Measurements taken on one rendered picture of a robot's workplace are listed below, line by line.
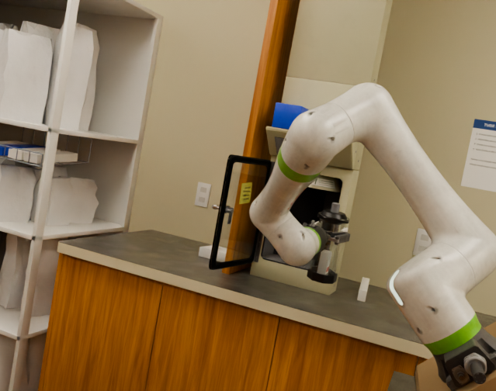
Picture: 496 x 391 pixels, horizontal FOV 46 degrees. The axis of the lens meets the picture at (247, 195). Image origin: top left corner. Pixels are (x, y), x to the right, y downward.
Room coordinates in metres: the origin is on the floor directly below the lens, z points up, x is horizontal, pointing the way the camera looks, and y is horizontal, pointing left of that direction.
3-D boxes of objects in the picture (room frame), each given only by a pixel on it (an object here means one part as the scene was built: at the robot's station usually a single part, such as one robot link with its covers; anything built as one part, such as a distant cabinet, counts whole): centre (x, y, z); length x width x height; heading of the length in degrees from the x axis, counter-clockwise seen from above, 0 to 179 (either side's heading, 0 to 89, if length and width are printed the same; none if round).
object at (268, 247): (2.29, -0.26, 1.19); 0.26 x 0.24 x 0.35; 69
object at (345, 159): (2.13, -0.19, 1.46); 0.32 x 0.12 x 0.10; 69
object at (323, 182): (2.26, -0.27, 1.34); 0.18 x 0.18 x 0.05
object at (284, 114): (2.16, -0.10, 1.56); 0.10 x 0.10 x 0.09; 69
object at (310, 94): (2.30, -0.26, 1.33); 0.32 x 0.25 x 0.77; 69
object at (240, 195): (2.09, 0.01, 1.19); 0.30 x 0.01 x 0.40; 151
